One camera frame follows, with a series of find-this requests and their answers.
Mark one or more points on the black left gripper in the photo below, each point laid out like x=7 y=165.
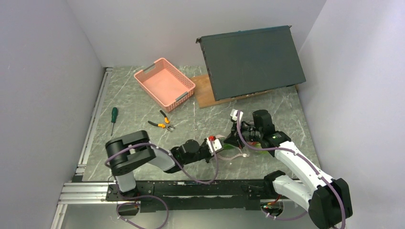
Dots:
x=209 y=156

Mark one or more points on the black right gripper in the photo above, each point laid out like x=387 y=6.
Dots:
x=234 y=138

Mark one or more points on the clear zip top bag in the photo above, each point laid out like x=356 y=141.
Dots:
x=240 y=152

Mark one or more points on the pink plastic basket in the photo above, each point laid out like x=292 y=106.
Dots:
x=165 y=84

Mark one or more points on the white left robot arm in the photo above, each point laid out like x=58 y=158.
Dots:
x=129 y=152

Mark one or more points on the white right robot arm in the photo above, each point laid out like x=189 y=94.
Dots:
x=325 y=199

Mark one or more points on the fake green lime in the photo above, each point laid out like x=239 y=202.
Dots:
x=258 y=146

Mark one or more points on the brown wooden board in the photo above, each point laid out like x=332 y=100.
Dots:
x=205 y=97

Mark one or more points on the dark grey metal chassis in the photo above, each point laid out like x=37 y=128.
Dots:
x=252 y=61

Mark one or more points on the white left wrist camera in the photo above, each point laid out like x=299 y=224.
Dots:
x=214 y=144

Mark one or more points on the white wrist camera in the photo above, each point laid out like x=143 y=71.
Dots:
x=236 y=115
x=214 y=144

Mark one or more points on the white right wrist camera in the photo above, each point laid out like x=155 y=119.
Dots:
x=236 y=115

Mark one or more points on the orange handled pliers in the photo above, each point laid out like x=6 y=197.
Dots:
x=165 y=125

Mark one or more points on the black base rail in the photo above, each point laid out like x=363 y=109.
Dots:
x=153 y=196

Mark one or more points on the green handled screwdriver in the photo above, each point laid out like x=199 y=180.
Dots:
x=114 y=115

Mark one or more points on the aluminium side rail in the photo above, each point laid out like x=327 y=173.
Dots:
x=77 y=191

